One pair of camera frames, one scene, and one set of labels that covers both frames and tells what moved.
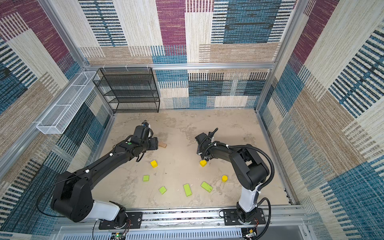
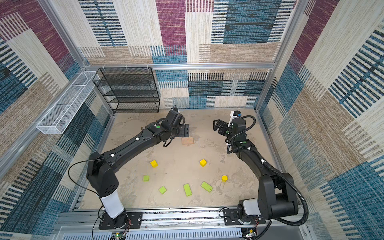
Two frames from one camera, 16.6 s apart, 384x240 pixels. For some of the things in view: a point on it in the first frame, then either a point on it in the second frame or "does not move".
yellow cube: (203, 163) does not move
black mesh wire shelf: (128, 88) does not move
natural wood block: (162, 144) -> (187, 140)
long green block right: (206, 186) does not move
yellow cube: (154, 164) does not move
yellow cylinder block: (224, 178) does not move
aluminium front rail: (283, 223) does not move
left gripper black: (154, 143) -> (182, 133)
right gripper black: (199, 151) -> (224, 126)
